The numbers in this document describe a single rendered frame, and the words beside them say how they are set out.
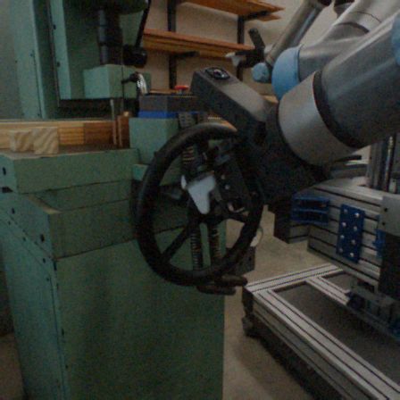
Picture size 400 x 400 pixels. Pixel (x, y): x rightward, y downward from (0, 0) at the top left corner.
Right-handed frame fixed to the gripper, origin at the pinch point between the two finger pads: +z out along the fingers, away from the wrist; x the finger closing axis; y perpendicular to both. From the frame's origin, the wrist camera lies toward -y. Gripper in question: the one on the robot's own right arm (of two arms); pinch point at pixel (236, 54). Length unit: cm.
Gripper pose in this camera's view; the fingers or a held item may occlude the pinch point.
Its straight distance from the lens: 182.4
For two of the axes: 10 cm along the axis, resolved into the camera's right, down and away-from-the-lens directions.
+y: 1.1, 9.4, 3.4
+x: 7.6, -2.9, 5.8
